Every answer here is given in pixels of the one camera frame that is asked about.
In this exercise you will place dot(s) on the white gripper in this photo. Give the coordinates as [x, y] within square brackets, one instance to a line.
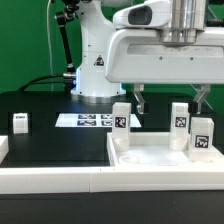
[137, 56]

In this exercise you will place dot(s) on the white square table top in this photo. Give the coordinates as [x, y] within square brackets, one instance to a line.
[152, 149]

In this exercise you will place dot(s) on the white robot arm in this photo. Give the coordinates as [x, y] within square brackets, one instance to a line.
[188, 19]

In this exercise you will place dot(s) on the white base tag plate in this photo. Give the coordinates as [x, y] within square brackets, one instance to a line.
[76, 120]

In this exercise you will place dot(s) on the white U-shaped obstacle fence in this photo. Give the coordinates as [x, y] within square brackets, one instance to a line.
[110, 179]

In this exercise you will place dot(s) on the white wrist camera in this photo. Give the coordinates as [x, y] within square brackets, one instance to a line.
[149, 14]

